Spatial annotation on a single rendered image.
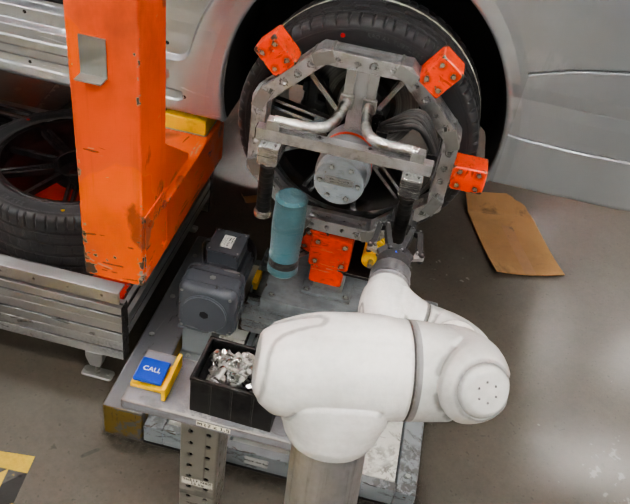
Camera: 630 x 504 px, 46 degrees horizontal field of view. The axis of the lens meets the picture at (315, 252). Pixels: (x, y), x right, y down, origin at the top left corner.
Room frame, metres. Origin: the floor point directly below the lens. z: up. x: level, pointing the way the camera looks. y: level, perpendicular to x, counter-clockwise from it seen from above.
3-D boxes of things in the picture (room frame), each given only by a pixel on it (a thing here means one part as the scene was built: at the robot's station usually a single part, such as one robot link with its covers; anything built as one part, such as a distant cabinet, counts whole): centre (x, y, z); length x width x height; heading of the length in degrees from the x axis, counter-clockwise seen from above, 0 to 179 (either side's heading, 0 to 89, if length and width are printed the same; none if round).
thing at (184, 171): (1.81, 0.46, 0.69); 0.52 x 0.17 x 0.35; 174
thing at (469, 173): (1.67, -0.36, 0.85); 0.09 x 0.08 x 0.07; 84
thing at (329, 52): (1.70, -0.05, 0.85); 0.54 x 0.07 x 0.54; 84
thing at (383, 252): (1.29, -0.18, 0.83); 0.09 x 0.08 x 0.07; 174
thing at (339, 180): (1.63, -0.04, 0.85); 0.21 x 0.14 x 0.14; 174
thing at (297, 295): (1.87, -0.06, 0.32); 0.40 x 0.30 x 0.28; 84
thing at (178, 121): (1.98, 0.44, 0.71); 0.14 x 0.14 x 0.05; 84
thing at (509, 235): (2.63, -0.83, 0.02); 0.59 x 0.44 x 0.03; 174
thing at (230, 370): (1.13, 0.12, 0.51); 0.20 x 0.14 x 0.13; 82
